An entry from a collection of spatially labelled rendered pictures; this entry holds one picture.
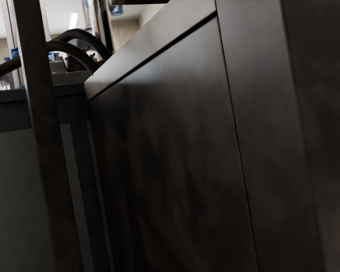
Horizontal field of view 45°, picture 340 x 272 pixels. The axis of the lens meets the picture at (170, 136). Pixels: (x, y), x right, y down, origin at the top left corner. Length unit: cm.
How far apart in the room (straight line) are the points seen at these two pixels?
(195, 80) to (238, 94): 11
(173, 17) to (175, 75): 9
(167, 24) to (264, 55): 25
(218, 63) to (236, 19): 7
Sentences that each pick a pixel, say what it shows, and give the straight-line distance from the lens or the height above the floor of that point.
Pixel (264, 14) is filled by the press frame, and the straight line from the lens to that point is 45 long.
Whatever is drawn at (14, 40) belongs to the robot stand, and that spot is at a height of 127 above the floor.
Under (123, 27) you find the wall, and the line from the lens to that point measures 1069.
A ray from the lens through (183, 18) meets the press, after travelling 61.
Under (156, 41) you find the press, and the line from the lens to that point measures 71.
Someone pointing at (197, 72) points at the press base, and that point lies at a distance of 58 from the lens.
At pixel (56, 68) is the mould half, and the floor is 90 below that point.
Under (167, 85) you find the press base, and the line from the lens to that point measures 68.
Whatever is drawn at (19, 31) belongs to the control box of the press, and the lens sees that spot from 105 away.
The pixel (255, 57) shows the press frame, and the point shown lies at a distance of 46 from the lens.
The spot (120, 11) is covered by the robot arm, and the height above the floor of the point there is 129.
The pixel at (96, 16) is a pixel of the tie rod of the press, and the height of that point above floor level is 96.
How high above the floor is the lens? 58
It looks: level
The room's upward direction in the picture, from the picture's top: 9 degrees counter-clockwise
